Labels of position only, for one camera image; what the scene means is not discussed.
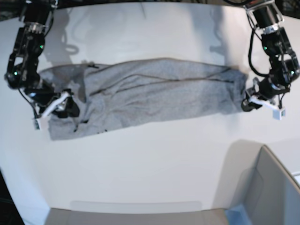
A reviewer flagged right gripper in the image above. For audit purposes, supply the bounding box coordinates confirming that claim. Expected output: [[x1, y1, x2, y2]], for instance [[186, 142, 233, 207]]
[[23, 87, 80, 119]]

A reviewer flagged blue item in box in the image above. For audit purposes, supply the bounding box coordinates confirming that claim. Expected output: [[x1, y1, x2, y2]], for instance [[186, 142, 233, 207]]
[[225, 204, 249, 225]]

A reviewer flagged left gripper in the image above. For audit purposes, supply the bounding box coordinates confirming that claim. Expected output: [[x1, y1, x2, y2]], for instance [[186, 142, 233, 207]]
[[241, 77, 290, 112]]

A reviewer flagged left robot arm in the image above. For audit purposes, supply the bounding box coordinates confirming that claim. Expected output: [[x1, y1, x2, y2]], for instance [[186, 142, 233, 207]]
[[226, 0, 300, 112]]

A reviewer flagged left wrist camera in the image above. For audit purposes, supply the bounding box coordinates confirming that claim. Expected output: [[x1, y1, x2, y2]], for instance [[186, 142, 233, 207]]
[[273, 107, 286, 120]]

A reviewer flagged grey t-shirt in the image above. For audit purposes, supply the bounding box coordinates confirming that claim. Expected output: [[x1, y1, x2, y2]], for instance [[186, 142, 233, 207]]
[[40, 59, 247, 141]]

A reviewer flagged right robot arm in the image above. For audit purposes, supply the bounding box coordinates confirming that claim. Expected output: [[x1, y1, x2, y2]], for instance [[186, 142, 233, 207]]
[[4, 0, 80, 119]]

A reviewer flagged grey cardboard box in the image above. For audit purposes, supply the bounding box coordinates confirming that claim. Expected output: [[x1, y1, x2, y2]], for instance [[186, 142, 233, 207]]
[[45, 140, 300, 225]]

